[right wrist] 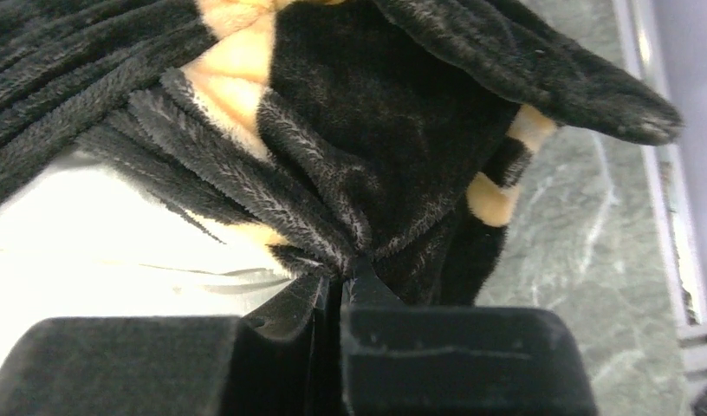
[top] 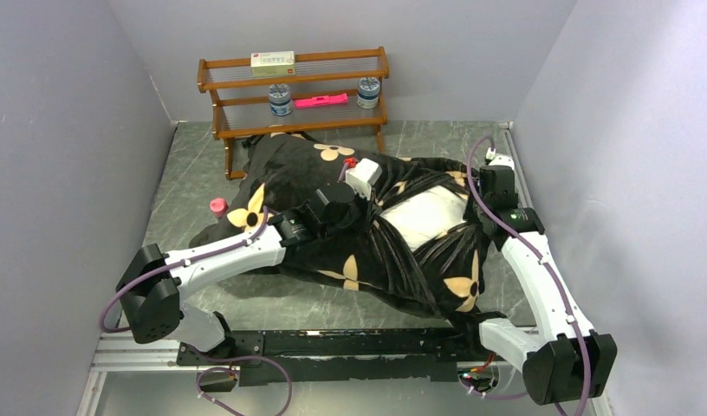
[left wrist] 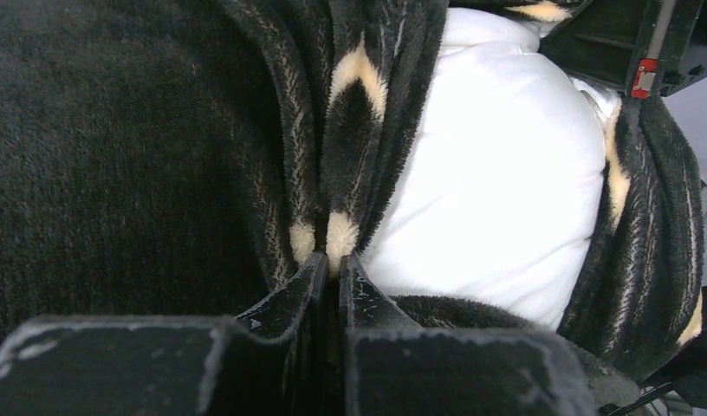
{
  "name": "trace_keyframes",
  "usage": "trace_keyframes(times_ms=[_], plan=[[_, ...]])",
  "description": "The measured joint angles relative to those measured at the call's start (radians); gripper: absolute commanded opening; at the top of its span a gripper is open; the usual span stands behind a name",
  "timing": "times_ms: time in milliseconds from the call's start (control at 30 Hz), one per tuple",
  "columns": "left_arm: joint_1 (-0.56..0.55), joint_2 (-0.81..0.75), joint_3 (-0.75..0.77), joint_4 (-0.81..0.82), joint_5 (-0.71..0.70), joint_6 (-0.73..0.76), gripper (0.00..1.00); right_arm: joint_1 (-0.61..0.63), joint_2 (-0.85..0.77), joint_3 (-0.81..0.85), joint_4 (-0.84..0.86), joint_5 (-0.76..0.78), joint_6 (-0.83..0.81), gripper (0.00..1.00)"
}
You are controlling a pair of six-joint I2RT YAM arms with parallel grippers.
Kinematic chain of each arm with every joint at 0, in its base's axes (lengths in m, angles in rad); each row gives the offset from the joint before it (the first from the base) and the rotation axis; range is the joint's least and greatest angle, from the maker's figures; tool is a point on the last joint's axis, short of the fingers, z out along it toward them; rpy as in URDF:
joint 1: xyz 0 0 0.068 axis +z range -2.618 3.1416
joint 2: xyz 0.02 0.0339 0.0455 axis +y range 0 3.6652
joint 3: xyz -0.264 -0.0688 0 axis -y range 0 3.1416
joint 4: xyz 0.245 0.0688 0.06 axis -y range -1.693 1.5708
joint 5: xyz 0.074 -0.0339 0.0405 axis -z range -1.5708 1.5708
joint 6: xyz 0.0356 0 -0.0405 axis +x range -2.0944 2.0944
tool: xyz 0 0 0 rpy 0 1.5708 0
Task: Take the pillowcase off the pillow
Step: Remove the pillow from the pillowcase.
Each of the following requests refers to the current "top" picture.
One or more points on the blue white jar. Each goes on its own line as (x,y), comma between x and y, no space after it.
(280,100)
(368,92)

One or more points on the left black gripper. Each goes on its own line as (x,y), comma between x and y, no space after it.
(368,213)

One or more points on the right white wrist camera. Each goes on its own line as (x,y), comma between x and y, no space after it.
(493,158)

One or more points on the aluminium frame rail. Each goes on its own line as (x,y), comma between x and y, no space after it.
(118,354)

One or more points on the right blue white jar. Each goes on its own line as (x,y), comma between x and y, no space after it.
(368,92)

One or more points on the white green box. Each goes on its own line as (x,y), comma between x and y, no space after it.
(272,64)

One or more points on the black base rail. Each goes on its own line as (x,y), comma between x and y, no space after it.
(273,356)

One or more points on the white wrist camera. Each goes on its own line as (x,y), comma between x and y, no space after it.
(493,158)
(360,175)

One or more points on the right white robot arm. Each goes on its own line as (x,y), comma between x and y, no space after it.
(566,359)

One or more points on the wooden two-tier shelf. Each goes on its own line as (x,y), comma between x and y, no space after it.
(240,105)

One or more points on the white pillow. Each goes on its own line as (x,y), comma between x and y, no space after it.
(426,215)

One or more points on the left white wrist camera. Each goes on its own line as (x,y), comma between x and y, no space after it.
(360,175)

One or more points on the black floral pillowcase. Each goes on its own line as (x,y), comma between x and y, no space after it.
(443,278)

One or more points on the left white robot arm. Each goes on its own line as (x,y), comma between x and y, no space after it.
(155,286)

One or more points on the left blue white jar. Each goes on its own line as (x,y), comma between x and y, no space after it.
(280,100)

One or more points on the pink small cup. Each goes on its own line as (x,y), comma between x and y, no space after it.
(218,207)

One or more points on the pink flat tool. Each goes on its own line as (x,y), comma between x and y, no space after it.
(321,101)

